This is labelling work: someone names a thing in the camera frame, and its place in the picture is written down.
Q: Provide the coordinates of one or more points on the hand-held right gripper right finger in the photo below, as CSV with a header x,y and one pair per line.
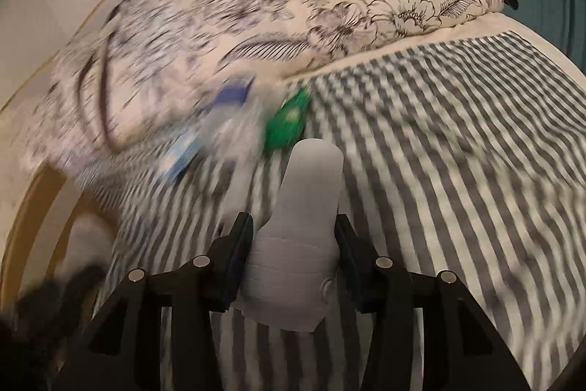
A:
x,y
350,258

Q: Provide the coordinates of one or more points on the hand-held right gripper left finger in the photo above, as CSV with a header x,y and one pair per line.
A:
x,y
238,253

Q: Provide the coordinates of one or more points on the green checked blanket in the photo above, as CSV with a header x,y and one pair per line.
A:
x,y
458,143

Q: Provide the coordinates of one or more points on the green foil wrapper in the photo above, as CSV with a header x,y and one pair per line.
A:
x,y
286,120

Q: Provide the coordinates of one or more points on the brown cardboard box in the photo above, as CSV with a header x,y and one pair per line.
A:
x,y
27,226

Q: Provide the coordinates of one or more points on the white tube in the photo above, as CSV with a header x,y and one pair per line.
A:
x,y
297,235

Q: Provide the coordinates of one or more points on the clear jar blue label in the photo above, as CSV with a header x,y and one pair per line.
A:
x,y
233,94

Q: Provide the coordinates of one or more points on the blue labelled plastic bottle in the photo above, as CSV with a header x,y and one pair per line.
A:
x,y
229,134

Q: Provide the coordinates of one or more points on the blue white tissue pack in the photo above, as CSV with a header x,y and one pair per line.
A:
x,y
183,155

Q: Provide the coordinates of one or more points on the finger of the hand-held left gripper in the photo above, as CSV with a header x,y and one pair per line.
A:
x,y
68,288

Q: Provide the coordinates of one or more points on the floral print duvet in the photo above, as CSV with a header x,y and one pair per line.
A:
x,y
320,6

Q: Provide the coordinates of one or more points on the white lace cloth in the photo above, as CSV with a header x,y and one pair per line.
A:
x,y
87,244

